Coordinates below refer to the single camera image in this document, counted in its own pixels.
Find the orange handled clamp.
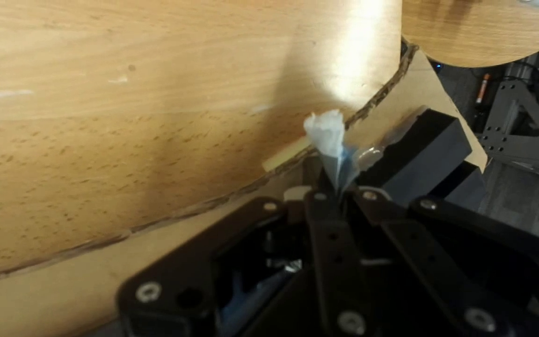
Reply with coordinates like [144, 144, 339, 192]
[474, 70, 492, 106]

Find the white braided rope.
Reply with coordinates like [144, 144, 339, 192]
[301, 108, 367, 194]

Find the black camera stand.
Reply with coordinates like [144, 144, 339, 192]
[476, 57, 539, 183]

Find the black curved foam strip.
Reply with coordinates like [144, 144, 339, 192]
[354, 106, 487, 209]

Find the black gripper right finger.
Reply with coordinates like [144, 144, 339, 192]
[343, 183, 539, 337]

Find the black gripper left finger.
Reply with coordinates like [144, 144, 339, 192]
[116, 183, 371, 337]

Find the round wooden stool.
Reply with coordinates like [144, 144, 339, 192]
[399, 0, 539, 69]

